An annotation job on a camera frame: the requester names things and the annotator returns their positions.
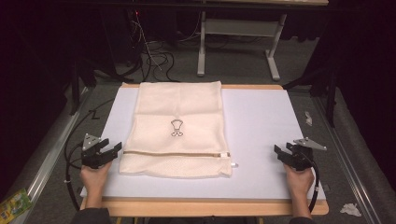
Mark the aluminium floor rail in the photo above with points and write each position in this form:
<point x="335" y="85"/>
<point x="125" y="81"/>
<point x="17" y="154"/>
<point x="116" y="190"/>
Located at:
<point x="342" y="161"/>
<point x="49" y="158"/>

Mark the person's right hand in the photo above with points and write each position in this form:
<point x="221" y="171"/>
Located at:
<point x="300" y="183"/>

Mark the green yellow packet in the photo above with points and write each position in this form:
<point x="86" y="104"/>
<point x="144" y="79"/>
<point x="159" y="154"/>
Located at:
<point x="14" y="207"/>

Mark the small white paper scrap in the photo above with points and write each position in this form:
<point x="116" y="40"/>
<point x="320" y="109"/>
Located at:
<point x="308" y="118"/>

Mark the white desk frame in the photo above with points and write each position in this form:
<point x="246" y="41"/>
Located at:
<point x="239" y="27"/>

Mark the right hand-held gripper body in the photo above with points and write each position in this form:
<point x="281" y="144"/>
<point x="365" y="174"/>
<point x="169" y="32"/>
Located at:
<point x="300" y="158"/>

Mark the wooden table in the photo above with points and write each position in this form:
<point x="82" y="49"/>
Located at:
<point x="202" y="209"/>

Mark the cream mesh laundry bag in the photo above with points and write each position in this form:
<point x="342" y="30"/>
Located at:
<point x="177" y="102"/>

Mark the black metal stand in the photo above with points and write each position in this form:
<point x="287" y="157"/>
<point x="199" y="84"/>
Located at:
<point x="76" y="84"/>
<point x="330" y="99"/>

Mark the crumpled white tissue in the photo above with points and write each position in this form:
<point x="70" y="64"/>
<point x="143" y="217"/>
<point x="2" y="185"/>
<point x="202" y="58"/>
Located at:
<point x="350" y="209"/>

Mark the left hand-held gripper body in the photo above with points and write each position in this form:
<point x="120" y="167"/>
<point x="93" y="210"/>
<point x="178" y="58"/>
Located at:
<point x="93" y="157"/>

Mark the white table mat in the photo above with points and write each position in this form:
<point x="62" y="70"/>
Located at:
<point x="258" y="124"/>

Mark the person's left hand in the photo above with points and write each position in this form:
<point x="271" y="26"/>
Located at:
<point x="93" y="182"/>

